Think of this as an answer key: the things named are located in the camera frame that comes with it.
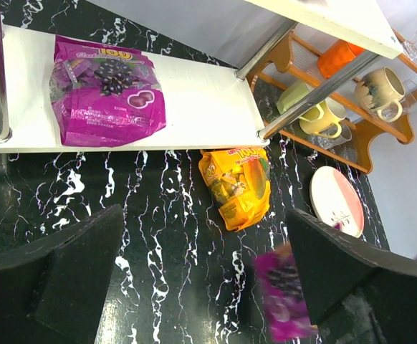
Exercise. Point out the yellow mug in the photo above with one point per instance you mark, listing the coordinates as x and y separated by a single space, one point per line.
322 116

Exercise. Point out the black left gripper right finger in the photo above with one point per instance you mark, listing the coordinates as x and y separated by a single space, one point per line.
355 291

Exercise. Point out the beige ceramic mug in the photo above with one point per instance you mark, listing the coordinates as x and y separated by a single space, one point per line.
380 92

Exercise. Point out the wooden cup rack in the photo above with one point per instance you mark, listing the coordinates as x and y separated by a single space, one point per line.
293 60

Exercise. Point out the green mug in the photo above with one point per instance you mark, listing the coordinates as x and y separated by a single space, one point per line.
292 95

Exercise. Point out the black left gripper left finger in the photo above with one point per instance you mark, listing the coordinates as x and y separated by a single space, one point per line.
53 290

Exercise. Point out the clear glass middle shelf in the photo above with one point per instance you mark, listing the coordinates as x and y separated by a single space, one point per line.
409 101

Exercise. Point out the clear glass bottom shelf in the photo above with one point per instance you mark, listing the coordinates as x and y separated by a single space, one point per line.
334 135

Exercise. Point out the purple candy bag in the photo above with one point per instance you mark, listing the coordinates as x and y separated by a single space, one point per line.
104 96
283 300

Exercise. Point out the orange mug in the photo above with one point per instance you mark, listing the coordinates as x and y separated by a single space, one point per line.
336 57

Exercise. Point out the yellow mango candy bag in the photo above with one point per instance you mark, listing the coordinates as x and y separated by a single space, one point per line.
238 181

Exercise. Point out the white two-tier shelf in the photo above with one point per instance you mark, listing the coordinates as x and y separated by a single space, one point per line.
207 106

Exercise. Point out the clear glass shelf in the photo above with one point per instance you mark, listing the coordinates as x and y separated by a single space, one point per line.
409 101
334 135

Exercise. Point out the pink beige plate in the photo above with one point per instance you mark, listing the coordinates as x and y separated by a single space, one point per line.
335 201

